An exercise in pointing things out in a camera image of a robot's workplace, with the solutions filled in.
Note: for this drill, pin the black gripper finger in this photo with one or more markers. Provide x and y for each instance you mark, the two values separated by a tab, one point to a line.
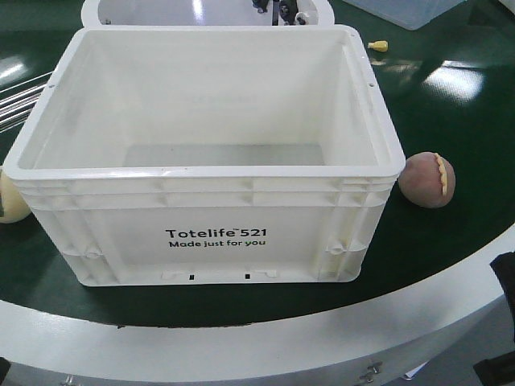
503	267
496	371
4	369

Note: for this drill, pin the pink peach-shaped toy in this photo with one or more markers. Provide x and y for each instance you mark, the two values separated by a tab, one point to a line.
428	180

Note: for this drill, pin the cream round bun toy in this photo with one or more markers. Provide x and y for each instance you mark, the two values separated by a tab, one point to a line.
13	206

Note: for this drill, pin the white plastic Totelife crate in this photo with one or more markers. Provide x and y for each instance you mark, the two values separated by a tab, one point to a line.
189	155

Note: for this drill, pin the small yellow toy piece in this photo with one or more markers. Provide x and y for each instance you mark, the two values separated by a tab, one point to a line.
379	46

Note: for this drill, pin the metal rod rack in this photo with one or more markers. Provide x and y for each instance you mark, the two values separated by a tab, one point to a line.
18	100

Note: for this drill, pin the translucent plastic bin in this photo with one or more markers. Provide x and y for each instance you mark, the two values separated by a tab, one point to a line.
408	14

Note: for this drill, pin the black mechanism in hub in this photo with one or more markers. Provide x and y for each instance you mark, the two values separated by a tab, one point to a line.
285	12

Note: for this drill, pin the white conveyor table frame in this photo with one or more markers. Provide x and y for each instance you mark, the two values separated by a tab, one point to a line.
371	342

